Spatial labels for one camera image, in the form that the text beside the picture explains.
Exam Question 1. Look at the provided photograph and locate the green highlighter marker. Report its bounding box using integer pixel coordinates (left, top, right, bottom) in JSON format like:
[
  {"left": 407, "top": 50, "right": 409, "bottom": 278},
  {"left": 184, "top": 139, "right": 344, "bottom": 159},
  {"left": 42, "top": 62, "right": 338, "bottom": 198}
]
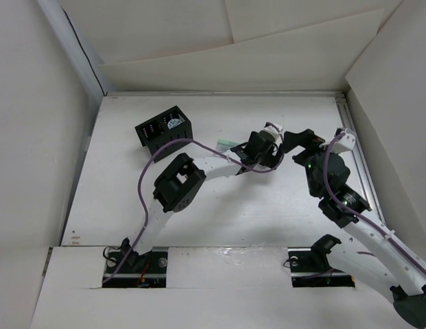
[{"left": 215, "top": 138, "right": 239, "bottom": 153}]

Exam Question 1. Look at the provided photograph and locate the aluminium rail back edge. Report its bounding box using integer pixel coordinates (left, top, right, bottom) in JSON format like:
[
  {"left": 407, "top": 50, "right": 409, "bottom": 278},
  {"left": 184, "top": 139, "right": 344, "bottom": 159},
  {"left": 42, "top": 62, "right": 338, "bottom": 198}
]
[{"left": 106, "top": 90, "right": 345, "bottom": 98}]

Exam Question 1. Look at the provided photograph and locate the aluminium rail edge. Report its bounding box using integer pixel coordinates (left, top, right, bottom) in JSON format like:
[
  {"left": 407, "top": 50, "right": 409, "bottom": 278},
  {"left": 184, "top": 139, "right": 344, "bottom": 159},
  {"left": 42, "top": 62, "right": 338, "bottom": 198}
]
[
  {"left": 106, "top": 90, "right": 345, "bottom": 98},
  {"left": 335, "top": 92, "right": 386, "bottom": 223}
]

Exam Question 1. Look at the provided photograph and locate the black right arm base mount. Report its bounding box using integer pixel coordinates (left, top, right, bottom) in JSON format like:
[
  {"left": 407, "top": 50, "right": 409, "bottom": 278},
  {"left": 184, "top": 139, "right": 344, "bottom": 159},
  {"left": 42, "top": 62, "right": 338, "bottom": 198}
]
[{"left": 283, "top": 234, "right": 355, "bottom": 288}]

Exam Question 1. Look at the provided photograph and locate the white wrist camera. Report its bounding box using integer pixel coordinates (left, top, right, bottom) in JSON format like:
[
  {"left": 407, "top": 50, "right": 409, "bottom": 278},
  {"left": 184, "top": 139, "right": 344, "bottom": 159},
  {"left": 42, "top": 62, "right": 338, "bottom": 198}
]
[
  {"left": 332, "top": 127, "right": 357, "bottom": 154},
  {"left": 263, "top": 122, "right": 283, "bottom": 141}
]

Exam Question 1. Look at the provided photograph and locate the aluminium rail right edge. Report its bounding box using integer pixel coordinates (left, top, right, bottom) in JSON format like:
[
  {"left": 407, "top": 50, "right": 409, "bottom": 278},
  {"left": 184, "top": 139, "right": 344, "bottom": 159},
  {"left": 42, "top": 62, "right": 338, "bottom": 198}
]
[{"left": 335, "top": 92, "right": 386, "bottom": 223}]

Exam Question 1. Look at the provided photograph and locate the black two-compartment organizer box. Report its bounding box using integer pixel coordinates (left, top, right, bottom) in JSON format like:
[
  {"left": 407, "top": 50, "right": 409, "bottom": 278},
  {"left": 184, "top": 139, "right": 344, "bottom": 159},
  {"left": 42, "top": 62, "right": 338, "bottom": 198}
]
[{"left": 135, "top": 106, "right": 193, "bottom": 156}]

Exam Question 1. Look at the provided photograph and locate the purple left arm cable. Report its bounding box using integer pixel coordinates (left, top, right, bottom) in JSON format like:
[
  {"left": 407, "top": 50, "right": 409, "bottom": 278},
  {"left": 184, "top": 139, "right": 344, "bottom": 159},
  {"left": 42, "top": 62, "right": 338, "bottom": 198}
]
[{"left": 102, "top": 121, "right": 285, "bottom": 285}]

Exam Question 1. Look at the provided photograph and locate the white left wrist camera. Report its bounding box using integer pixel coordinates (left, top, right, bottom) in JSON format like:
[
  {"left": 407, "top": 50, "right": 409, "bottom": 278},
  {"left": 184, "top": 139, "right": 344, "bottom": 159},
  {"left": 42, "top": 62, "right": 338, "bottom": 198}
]
[{"left": 263, "top": 122, "right": 283, "bottom": 141}]

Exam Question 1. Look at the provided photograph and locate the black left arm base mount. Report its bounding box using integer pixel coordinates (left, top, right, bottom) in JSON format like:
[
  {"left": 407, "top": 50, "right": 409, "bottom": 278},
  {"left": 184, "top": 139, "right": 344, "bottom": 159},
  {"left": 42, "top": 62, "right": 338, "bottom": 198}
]
[{"left": 102, "top": 245, "right": 169, "bottom": 289}]

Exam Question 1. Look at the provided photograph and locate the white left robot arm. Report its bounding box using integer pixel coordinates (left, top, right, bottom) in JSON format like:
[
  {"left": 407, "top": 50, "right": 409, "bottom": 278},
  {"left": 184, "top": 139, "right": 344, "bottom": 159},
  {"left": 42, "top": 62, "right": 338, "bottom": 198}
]
[{"left": 122, "top": 123, "right": 283, "bottom": 272}]

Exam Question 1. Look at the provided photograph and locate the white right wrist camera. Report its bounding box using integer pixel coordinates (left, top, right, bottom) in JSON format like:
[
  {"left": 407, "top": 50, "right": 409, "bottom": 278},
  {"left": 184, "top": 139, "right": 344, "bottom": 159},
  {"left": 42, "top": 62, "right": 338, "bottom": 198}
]
[{"left": 332, "top": 127, "right": 357, "bottom": 154}]

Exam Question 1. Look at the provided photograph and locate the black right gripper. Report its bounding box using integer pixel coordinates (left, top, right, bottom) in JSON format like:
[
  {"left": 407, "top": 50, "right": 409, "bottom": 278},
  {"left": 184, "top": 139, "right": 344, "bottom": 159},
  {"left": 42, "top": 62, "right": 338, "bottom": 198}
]
[{"left": 281, "top": 129, "right": 343, "bottom": 197}]

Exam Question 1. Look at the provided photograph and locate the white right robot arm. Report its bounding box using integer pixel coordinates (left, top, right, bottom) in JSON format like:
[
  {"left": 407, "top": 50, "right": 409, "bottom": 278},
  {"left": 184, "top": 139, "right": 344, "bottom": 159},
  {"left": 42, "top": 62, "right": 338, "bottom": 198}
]
[{"left": 282, "top": 128, "right": 426, "bottom": 328}]

